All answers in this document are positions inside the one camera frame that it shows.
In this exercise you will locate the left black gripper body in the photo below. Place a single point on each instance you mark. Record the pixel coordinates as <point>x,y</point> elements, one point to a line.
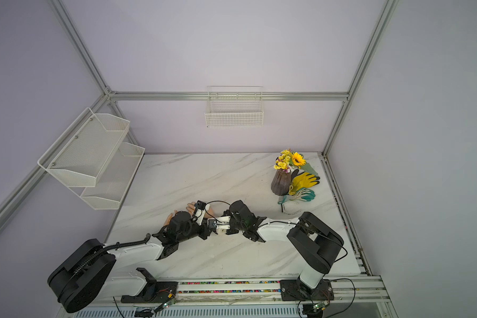
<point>195,230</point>

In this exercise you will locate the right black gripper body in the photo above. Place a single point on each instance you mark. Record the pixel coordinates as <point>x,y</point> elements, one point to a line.
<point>236,226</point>

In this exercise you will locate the mannequin hand with dark nails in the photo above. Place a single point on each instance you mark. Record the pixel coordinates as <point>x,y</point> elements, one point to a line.
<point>190,208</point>

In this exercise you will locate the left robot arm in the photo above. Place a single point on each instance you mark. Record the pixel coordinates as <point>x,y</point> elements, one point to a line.
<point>96,271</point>

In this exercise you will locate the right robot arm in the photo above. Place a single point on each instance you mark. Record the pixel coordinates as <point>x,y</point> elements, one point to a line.
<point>314,240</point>

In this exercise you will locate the purple glass vase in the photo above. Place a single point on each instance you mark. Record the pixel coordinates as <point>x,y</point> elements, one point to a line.
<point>281,183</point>

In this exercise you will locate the teal white work glove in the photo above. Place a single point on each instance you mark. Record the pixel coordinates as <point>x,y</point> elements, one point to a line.
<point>302,195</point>

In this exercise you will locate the artificial flower bouquet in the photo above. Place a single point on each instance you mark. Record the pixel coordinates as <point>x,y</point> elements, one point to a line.
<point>289,161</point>

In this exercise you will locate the white mesh two-tier shelf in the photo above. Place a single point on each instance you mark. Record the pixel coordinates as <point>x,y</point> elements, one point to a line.
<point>93,159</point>

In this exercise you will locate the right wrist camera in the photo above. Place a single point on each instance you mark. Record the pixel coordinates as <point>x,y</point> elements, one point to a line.
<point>219,225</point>

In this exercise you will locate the white wire wall basket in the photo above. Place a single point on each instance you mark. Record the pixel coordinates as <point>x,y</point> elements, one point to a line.
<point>234,106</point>

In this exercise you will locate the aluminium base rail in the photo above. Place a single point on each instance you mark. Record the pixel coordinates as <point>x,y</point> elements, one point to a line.
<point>362,296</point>

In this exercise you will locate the aluminium frame profiles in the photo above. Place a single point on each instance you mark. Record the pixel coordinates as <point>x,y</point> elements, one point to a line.
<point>39,78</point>

